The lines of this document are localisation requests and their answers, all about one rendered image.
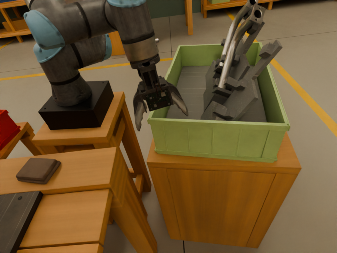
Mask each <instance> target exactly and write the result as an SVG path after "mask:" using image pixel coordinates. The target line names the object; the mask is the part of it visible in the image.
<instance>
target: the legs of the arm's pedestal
mask: <svg viewBox="0 0 337 253"><path fill-rule="evenodd" d="M121 141H122V143H123V145H124V148H125V150H126V153H127V155H128V158H129V160H130V163H131V165H132V168H128V166H127V164H126V161H125V159H124V156H123V154H122V152H121V149H120V147H119V146H120V143H121ZM39 147H40V148H41V149H42V151H43V152H44V153H45V154H46V155H47V154H56V153H65V152H74V151H83V150H92V149H102V148H111V147H117V148H118V151H119V153H120V155H121V158H122V160H123V162H124V165H125V167H126V169H127V171H128V178H129V180H130V182H131V185H132V187H133V189H134V191H135V194H136V196H137V198H138V200H139V203H140V205H141V207H142V209H143V212H144V214H145V216H146V218H147V217H148V213H147V211H146V209H145V206H144V204H143V202H142V199H141V198H142V193H143V192H151V186H152V183H151V180H150V177H149V174H148V171H147V167H146V164H145V161H144V158H143V155H142V152H141V149H140V145H139V142H138V139H137V136H136V133H135V130H134V127H133V123H132V120H131V117H130V114H129V111H128V108H127V105H126V101H124V104H123V106H122V109H121V112H120V115H119V117H118V120H117V123H116V126H115V128H114V131H113V134H112V137H111V139H110V142H109V143H103V144H83V145H58V146H39ZM133 178H136V182H135V183H134V180H133ZM113 220H114V219H113V218H112V216H111V215H110V214H109V219H108V224H113Z"/></svg>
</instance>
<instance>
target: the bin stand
mask: <svg viewBox="0 0 337 253"><path fill-rule="evenodd" d="M15 124H16V125H17V126H20V128H19V129H20V130H21V131H20V132H19V133H18V134H17V135H16V136H14V137H13V138H12V139H11V140H10V141H9V142H8V143H7V144H6V145H5V146H4V147H3V148H2V149H1V150H0V160H1V159H6V158H7V156H8V155H9V154H10V152H11V151H12V149H13V148H14V147H15V145H16V144H17V142H18V141H19V140H20V141H21V142H22V143H23V144H24V145H25V146H26V147H27V148H28V150H29V151H30V152H31V153H32V154H33V155H34V156H37V155H45V153H44V152H43V151H42V149H41V148H40V147H39V146H36V145H35V144H34V143H33V142H32V138H33V137H34V136H35V134H34V132H33V131H34V130H33V129H32V127H31V126H30V125H29V123H28V122H20V123H15Z"/></svg>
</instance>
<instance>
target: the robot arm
mask: <svg viewBox="0 0 337 253"><path fill-rule="evenodd" d="M24 1H25V3H26V5H27V6H28V8H29V10H30V11H29V12H25V13H24V19H25V22H26V24H27V26H28V28H29V30H30V32H31V34H32V35H33V37H34V39H35V41H36V44H35V45H34V47H33V52H34V54H35V56H36V58H37V62H39V64H40V66H41V68H42V70H43V72H44V73H45V75H46V77H47V79H48V81H49V83H50V85H51V90H52V97H53V100H54V102H55V104H56V105H58V106H64V107H66V106H74V105H77V104H80V103H82V102H84V101H85V100H87V99H88V98H89V97H90V95H91V93H92V91H91V88H90V86H89V85H88V83H87V82H86V81H85V80H84V79H83V77H82V76H81V75H80V72H79V70H78V69H81V68H84V67H87V66H90V65H93V64H96V63H99V62H103V61H104V60H107V59H109V58H110V56H111V54H112V44H111V40H110V37H109V34H108V33H111V32H115V31H118V32H119V35H120V38H121V41H122V45H123V48H124V50H125V53H126V56H127V59H128V61H130V65H131V67H132V69H137V70H138V74H139V76H140V78H141V79H142V81H141V82H139V84H138V89H137V92H136V94H135V96H134V99H133V107H134V117H135V125H136V128H137V130H138V131H140V128H141V126H142V124H141V121H142V120H143V114H144V113H145V112H146V113H147V105H148V108H149V111H150V112H151V111H154V110H158V109H161V108H164V107H168V106H171V105H173V104H175V105H176V106H177V107H178V108H179V109H181V111H182V113H183V114H185V115H186V116H188V110H187V107H186V105H185V103H184V101H183V100H182V98H181V96H180V94H179V92H178V90H177V88H176V87H175V86H174V85H173V84H171V83H169V82H167V80H166V79H165V78H164V77H162V76H158V74H157V70H156V64H157V63H158V62H159V61H160V56H159V49H158V45H157V44H156V43H158V42H159V38H155V33H154V28H153V24H152V20H151V16H150V12H149V8H148V4H147V0H24ZM143 100H145V101H146V102H147V105H146V103H145V102H144V101H143Z"/></svg>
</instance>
